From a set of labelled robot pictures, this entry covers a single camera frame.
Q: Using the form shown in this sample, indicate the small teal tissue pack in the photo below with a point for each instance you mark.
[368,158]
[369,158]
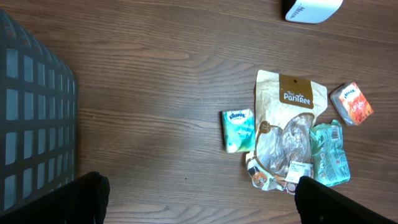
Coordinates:
[239,131]

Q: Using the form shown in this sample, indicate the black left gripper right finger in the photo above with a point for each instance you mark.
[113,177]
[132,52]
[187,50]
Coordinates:
[317,203]

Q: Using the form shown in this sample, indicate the grey plastic mesh basket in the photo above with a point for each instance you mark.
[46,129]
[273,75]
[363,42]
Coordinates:
[39,102]

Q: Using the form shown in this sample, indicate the brown beige snack pouch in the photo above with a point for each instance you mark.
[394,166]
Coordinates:
[286,109]

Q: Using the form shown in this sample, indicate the teal snack packet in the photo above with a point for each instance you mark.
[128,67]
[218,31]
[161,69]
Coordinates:
[329,158]

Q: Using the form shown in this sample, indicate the orange packet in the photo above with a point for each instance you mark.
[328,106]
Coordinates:
[351,104]

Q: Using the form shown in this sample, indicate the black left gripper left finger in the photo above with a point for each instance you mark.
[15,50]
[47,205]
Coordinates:
[83,200]

